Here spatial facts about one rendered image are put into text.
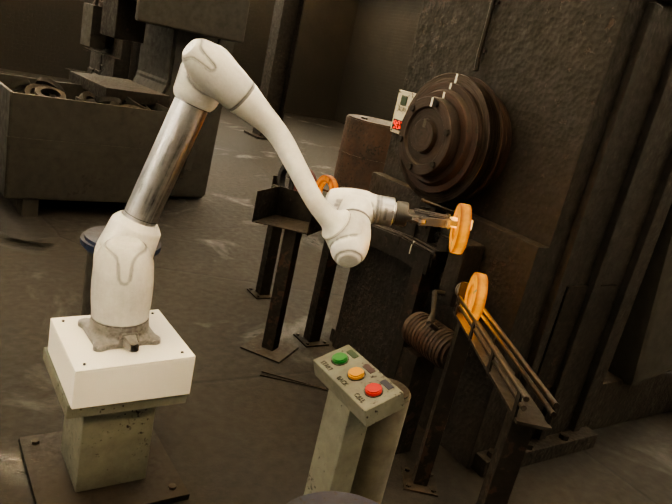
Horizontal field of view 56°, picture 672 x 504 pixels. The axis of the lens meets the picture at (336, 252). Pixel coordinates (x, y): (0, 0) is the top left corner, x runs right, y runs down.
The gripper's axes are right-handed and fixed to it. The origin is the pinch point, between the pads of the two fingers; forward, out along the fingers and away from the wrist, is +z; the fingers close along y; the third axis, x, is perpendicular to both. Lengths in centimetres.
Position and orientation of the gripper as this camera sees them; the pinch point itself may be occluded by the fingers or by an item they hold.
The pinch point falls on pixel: (460, 223)
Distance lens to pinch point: 194.9
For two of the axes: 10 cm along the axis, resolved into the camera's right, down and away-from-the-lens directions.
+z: 9.9, 1.6, 0.1
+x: 1.6, -9.5, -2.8
